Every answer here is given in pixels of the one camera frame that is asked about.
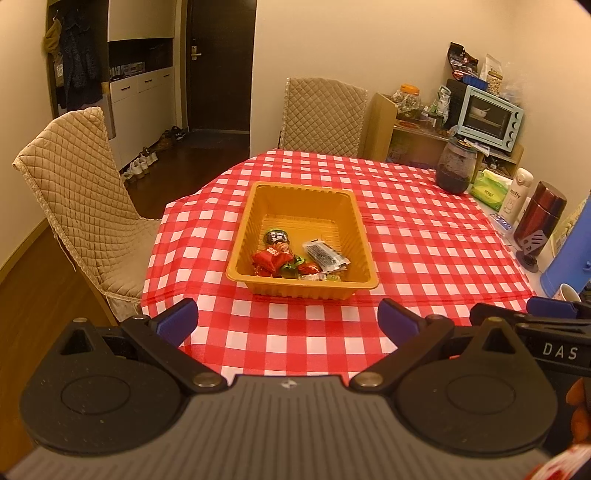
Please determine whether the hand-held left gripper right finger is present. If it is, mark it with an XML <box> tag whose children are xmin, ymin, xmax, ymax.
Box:
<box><xmin>349</xmin><ymin>298</ymin><xmax>532</xmax><ymax>393</ymax></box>

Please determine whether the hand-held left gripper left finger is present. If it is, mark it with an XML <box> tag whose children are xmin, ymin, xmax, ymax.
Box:
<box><xmin>46</xmin><ymin>298</ymin><xmax>228</xmax><ymax>395</ymax></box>

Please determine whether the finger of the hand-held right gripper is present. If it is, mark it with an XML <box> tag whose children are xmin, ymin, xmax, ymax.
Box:
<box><xmin>526</xmin><ymin>296</ymin><xmax>591</xmax><ymax>319</ymax></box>
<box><xmin>470</xmin><ymin>302</ymin><xmax>536</xmax><ymax>329</ymax></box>

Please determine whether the red packet with white label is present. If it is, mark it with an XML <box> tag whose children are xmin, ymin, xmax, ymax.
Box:
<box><xmin>252</xmin><ymin>247</ymin><xmax>291</xmax><ymax>278</ymax></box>

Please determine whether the long green red sausage snack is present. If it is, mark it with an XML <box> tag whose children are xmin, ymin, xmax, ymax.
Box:
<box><xmin>264</xmin><ymin>228</ymin><xmax>295</xmax><ymax>256</ymax></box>

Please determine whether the orange plastic tray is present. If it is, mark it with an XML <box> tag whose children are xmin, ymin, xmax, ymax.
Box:
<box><xmin>225</xmin><ymin>182</ymin><xmax>380</xmax><ymax>298</ymax></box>

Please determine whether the person's right hand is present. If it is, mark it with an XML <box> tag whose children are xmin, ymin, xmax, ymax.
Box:
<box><xmin>567</xmin><ymin>377</ymin><xmax>591</xmax><ymax>446</ymax></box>

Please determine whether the white patterned mug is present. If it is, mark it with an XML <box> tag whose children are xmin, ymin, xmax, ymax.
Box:
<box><xmin>554</xmin><ymin>283</ymin><xmax>583</xmax><ymax>304</ymax></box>

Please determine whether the blue thermos jug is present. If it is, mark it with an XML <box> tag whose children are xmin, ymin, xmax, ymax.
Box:
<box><xmin>540</xmin><ymin>189</ymin><xmax>591</xmax><ymax>301</ymax></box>

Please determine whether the grey phone stand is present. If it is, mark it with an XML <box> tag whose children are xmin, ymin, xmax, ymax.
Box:
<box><xmin>516</xmin><ymin>231</ymin><xmax>550</xmax><ymax>274</ymax></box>

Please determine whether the red white checkered tablecloth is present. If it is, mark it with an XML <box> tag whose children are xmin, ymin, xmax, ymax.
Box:
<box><xmin>141</xmin><ymin>148</ymin><xmax>536</xmax><ymax>377</ymax></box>

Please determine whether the brown metal flask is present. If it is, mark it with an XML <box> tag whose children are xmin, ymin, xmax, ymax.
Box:
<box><xmin>514</xmin><ymin>181</ymin><xmax>568</xmax><ymax>254</ymax></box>

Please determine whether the white drink bottle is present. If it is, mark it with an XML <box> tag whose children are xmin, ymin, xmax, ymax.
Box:
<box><xmin>503</xmin><ymin>168</ymin><xmax>533</xmax><ymax>217</ymax></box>

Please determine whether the green tissue pack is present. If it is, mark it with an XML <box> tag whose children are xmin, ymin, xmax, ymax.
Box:
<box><xmin>470</xmin><ymin>169</ymin><xmax>514</xmax><ymax>208</ymax></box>

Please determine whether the dark glass jar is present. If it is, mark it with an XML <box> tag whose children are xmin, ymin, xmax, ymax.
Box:
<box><xmin>436</xmin><ymin>137</ymin><xmax>477</xmax><ymax>195</ymax></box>

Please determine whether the row of shoes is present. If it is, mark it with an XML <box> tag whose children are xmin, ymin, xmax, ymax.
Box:
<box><xmin>121</xmin><ymin>126</ymin><xmax>188</xmax><ymax>183</ymax></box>

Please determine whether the pale blue toaster oven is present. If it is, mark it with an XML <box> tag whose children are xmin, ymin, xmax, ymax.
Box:
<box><xmin>455</xmin><ymin>85</ymin><xmax>526</xmax><ymax>153</ymax></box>

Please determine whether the wooden shelf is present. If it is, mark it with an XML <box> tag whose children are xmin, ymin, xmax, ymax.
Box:
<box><xmin>359</xmin><ymin>92</ymin><xmax>526</xmax><ymax>178</ymax></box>

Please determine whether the green white snack bag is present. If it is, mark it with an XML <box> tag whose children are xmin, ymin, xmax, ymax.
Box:
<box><xmin>431</xmin><ymin>87</ymin><xmax>452</xmax><ymax>127</ymax></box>

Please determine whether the white cabinet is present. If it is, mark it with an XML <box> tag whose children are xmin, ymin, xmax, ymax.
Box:
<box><xmin>46</xmin><ymin>0</ymin><xmax>178</xmax><ymax>171</ymax></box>

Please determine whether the quilted beige chair back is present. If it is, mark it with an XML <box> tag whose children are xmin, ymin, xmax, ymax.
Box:
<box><xmin>278</xmin><ymin>77</ymin><xmax>369</xmax><ymax>158</ymax></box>

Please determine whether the plastic jar with orange lid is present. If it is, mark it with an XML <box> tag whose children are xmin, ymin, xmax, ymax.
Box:
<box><xmin>392</xmin><ymin>83</ymin><xmax>422</xmax><ymax>115</ymax></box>

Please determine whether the clear bag of nuts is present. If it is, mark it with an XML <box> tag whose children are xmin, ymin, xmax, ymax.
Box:
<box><xmin>480</xmin><ymin>54</ymin><xmax>506</xmax><ymax>95</ymax></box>

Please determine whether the dark snack bag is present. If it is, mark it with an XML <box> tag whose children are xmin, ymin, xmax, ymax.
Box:
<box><xmin>445</xmin><ymin>42</ymin><xmax>478</xmax><ymax>81</ymax></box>

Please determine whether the dark door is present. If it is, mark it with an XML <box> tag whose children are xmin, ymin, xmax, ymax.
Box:
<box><xmin>173</xmin><ymin>0</ymin><xmax>257</xmax><ymax>148</ymax></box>

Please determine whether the dark hanging coat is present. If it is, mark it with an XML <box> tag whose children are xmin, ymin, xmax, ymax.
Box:
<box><xmin>60</xmin><ymin>9</ymin><xmax>103</xmax><ymax>112</ymax></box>

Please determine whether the yellow hanging cloth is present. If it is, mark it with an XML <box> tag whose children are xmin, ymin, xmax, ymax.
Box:
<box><xmin>44</xmin><ymin>21</ymin><xmax>63</xmax><ymax>57</ymax></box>

